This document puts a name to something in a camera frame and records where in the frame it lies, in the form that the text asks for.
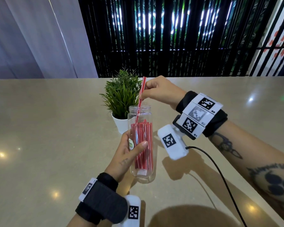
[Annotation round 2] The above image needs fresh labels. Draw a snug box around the black wrist band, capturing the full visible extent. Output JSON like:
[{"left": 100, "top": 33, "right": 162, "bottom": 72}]
[
  {"left": 75, "top": 172, "right": 128, "bottom": 225},
  {"left": 172, "top": 91, "right": 228, "bottom": 141}
]

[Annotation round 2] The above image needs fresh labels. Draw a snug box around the white panel with red print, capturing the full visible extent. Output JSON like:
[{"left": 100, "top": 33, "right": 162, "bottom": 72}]
[{"left": 248, "top": 0, "right": 284, "bottom": 76}]

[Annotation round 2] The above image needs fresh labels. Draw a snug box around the black slatted screen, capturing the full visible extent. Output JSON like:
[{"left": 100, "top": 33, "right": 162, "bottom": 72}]
[{"left": 77, "top": 0, "right": 284, "bottom": 78}]

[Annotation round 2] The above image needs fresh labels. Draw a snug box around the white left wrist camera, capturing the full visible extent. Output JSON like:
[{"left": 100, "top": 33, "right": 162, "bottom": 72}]
[{"left": 112, "top": 195, "right": 142, "bottom": 227}]

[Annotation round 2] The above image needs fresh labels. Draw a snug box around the person's right forearm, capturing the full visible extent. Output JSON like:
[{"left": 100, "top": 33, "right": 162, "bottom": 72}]
[{"left": 208, "top": 120, "right": 284, "bottom": 225}]

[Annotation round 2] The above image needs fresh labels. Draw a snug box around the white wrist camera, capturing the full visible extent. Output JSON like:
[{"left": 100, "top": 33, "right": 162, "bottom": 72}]
[
  {"left": 157, "top": 124, "right": 189, "bottom": 161},
  {"left": 112, "top": 195, "right": 142, "bottom": 227}
]

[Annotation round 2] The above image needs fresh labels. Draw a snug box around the clear plastic jar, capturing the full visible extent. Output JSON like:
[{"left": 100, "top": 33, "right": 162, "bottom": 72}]
[{"left": 127, "top": 105, "right": 157, "bottom": 184}]

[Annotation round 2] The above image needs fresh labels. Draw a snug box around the bundle of red striped straws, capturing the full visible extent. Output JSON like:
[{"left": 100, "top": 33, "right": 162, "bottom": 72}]
[{"left": 130, "top": 119, "right": 154, "bottom": 172}]

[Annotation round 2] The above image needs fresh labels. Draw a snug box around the black right wrist band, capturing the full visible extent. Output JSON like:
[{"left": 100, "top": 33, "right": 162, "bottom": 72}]
[{"left": 172, "top": 91, "right": 228, "bottom": 141}]

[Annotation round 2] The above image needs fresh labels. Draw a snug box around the person's left forearm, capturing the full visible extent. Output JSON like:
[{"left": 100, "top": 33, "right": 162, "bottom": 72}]
[{"left": 66, "top": 213, "right": 97, "bottom": 227}]

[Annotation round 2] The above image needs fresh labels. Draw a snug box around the black left wrist band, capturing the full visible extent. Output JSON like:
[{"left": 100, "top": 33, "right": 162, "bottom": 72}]
[{"left": 75, "top": 172, "right": 128, "bottom": 225}]

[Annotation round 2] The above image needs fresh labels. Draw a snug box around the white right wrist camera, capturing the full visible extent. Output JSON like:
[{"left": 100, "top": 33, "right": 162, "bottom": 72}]
[{"left": 157, "top": 124, "right": 189, "bottom": 161}]

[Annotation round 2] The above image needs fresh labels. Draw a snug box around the person's left hand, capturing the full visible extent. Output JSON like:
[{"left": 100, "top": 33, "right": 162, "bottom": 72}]
[{"left": 105, "top": 130, "right": 148, "bottom": 183}]

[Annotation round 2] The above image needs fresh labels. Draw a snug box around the green artificial plant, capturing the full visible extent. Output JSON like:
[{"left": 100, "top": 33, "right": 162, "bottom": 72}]
[{"left": 99, "top": 68, "right": 143, "bottom": 120}]

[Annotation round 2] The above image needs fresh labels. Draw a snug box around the person's right hand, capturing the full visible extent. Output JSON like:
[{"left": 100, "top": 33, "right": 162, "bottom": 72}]
[{"left": 140, "top": 76, "right": 187, "bottom": 110}]

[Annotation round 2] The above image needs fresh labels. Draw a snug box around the single red striped straw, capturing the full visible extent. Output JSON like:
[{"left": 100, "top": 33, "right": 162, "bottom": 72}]
[{"left": 134, "top": 76, "right": 147, "bottom": 127}]

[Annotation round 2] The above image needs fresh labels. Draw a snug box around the white plant pot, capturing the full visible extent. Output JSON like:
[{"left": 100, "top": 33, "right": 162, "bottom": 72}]
[{"left": 111, "top": 112, "right": 129, "bottom": 135}]

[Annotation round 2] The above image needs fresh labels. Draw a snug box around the black cable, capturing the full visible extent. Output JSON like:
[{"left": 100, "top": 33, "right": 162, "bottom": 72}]
[{"left": 185, "top": 146, "right": 248, "bottom": 227}]

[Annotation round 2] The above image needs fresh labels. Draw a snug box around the grey curtain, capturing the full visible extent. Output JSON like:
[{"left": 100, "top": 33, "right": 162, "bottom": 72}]
[{"left": 0, "top": 0, "right": 99, "bottom": 80}]

